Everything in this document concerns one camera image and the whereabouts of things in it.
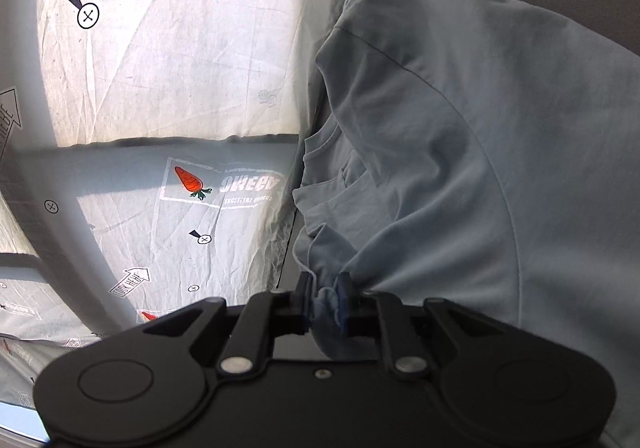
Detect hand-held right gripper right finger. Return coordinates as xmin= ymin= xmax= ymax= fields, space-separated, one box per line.
xmin=337 ymin=272 xmax=503 ymax=375

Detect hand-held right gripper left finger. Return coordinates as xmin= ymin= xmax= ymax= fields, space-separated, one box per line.
xmin=140 ymin=272 xmax=315 ymax=375

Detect blue-grey t-shirt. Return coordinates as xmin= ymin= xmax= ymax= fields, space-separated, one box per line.
xmin=274 ymin=0 xmax=640 ymax=448

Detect white printed carrot sheet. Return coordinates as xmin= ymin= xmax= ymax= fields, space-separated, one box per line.
xmin=0 ymin=0 xmax=373 ymax=445

